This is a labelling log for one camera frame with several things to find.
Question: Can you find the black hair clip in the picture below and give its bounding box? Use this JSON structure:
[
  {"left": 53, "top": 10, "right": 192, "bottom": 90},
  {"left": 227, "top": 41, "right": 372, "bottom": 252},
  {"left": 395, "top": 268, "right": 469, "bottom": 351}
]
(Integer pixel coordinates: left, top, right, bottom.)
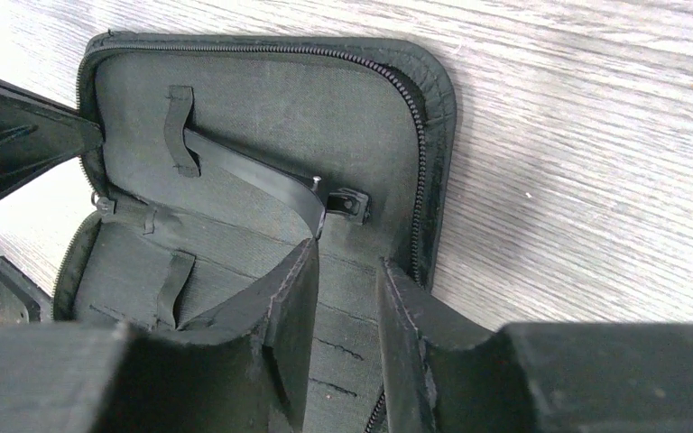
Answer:
[{"left": 183, "top": 129, "right": 372, "bottom": 239}]

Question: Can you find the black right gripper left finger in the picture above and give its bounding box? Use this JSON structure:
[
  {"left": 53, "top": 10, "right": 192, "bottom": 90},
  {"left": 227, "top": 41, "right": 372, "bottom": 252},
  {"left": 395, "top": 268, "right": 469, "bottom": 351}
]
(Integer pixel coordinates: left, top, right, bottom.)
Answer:
[{"left": 0, "top": 239, "right": 319, "bottom": 432}]

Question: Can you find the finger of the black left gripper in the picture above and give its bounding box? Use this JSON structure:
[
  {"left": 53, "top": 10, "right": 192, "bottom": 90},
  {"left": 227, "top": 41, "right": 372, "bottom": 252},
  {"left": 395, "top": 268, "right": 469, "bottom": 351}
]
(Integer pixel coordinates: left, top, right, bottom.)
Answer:
[{"left": 0, "top": 79, "right": 102, "bottom": 200}]

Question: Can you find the black zip tool case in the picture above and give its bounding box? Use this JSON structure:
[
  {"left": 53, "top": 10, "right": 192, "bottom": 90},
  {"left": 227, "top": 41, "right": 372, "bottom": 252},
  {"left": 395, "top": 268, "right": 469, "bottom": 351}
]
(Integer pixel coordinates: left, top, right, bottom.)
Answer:
[{"left": 53, "top": 32, "right": 457, "bottom": 432}]

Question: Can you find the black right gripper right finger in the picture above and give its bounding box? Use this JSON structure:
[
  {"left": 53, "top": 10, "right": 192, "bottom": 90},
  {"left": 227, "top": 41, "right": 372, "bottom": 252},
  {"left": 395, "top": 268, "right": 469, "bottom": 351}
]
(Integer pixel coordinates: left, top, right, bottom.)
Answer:
[{"left": 376, "top": 259, "right": 693, "bottom": 432}]

